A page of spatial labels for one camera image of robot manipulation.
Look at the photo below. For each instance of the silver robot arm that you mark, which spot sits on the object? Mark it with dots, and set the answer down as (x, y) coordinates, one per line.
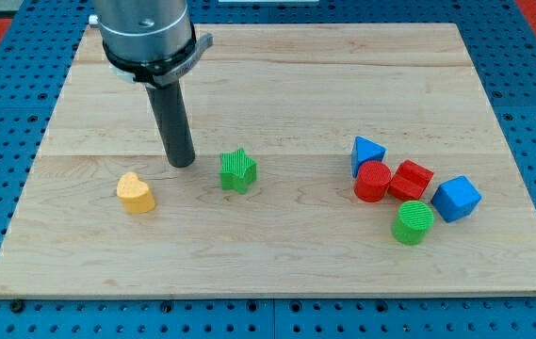
(155, 43)

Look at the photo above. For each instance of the green star block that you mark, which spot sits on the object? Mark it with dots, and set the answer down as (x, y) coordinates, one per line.
(237, 171)

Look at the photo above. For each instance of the red cylinder block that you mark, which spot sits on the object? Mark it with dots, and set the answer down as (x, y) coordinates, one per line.
(372, 181)

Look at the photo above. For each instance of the blue cube block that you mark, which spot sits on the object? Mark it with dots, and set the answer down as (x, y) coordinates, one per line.
(455, 198)

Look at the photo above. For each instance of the green cylinder block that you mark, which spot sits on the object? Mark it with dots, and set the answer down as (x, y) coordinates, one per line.
(412, 223)

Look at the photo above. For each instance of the blue triangle block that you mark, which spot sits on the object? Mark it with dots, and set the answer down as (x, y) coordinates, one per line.
(364, 150)

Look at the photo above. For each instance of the yellow heart block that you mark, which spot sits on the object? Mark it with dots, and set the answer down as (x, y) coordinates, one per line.
(135, 195)

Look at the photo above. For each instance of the wooden board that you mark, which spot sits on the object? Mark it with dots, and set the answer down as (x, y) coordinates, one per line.
(294, 97)

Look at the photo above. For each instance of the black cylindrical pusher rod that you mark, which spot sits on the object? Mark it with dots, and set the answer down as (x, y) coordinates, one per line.
(171, 119)

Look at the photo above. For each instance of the red notched block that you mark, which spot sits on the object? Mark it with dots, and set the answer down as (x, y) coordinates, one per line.
(410, 181)

